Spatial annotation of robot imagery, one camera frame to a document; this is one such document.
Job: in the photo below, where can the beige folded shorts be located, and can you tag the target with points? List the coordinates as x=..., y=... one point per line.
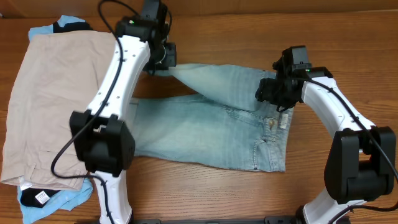
x=60, y=74

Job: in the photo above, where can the black garment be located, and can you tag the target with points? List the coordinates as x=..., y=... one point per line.
x=39, y=197

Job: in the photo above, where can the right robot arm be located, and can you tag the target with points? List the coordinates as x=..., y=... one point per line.
x=361, y=162

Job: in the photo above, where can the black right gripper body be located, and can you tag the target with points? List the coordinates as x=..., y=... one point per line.
x=279, y=94

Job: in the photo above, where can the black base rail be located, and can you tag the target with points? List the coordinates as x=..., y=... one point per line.
x=266, y=220

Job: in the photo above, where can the light blue garment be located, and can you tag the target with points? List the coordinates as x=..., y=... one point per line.
x=64, y=199

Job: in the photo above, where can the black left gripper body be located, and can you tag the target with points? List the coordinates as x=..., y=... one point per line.
x=168, y=55

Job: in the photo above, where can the light blue denim shorts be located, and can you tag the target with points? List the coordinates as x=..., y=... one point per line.
x=220, y=125

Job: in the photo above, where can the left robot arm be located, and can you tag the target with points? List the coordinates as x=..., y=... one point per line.
x=101, y=138

